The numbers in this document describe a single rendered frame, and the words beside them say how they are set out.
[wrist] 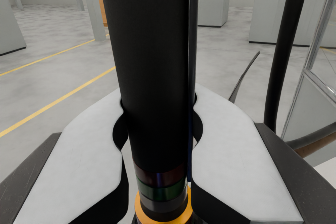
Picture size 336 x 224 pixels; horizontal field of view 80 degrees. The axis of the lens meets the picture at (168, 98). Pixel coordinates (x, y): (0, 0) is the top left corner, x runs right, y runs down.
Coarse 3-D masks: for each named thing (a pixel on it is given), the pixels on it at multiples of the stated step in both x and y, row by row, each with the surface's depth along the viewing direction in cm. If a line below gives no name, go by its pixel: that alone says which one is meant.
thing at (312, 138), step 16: (288, 0) 11; (288, 16) 12; (288, 32) 12; (288, 48) 13; (272, 64) 14; (272, 80) 14; (272, 96) 15; (272, 112) 15; (272, 128) 16; (288, 144) 20; (304, 144) 21
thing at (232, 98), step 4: (256, 56) 37; (252, 60) 38; (248, 68) 37; (244, 72) 37; (240, 80) 37; (236, 84) 41; (240, 84) 44; (236, 88) 37; (232, 92) 37; (236, 92) 43; (232, 96) 38; (228, 100) 37; (232, 100) 42
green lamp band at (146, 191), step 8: (136, 176) 12; (184, 176) 12; (144, 184) 12; (176, 184) 12; (184, 184) 12; (144, 192) 12; (152, 192) 12; (160, 192) 12; (168, 192) 12; (176, 192) 12
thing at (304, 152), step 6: (324, 138) 23; (330, 138) 23; (312, 144) 22; (318, 144) 22; (324, 144) 23; (294, 150) 22; (300, 150) 22; (306, 150) 22; (312, 150) 22; (306, 156) 22
